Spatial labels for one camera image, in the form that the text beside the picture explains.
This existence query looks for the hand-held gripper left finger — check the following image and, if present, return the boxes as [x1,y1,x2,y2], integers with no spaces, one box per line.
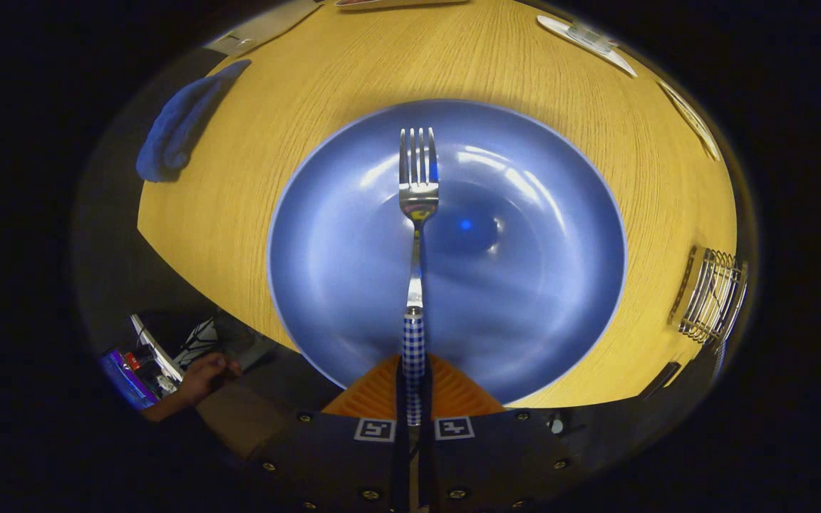
[257,354,411,513]

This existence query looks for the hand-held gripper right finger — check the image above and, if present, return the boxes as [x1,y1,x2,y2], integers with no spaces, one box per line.
[421,354,577,511]

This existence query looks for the fork with blue checked handle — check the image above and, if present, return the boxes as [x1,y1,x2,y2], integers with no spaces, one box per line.
[398,127,440,427]

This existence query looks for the person's brown trousers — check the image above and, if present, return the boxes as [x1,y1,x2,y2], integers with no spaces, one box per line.
[197,381,290,457]

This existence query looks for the blue round plate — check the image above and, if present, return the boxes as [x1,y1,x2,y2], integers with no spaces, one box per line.
[267,98,628,408]

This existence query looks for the white flat device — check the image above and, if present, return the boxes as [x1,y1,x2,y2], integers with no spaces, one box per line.
[130,313,185,383]

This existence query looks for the glowing blue screen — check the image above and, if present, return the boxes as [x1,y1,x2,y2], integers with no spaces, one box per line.
[100,348,158,410]

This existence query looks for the blue folded cloth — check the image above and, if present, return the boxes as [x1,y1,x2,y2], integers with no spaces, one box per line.
[135,59,253,183]

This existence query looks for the white divided snack dish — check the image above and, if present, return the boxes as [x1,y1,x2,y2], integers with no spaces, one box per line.
[656,80,723,162]

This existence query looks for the white square coaster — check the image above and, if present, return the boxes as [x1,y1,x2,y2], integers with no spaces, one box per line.
[537,15,638,78]

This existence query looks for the white bottle with green cap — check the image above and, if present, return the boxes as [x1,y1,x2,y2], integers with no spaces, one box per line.
[567,21,618,54]

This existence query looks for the white toaster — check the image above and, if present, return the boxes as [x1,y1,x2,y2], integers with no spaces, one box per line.
[202,0,322,58]

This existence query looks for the oval plate of food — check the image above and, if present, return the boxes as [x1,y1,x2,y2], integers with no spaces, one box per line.
[334,0,468,11]

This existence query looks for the metal wire cutlery rack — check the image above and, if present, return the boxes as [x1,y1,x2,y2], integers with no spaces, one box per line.
[667,246,750,346]

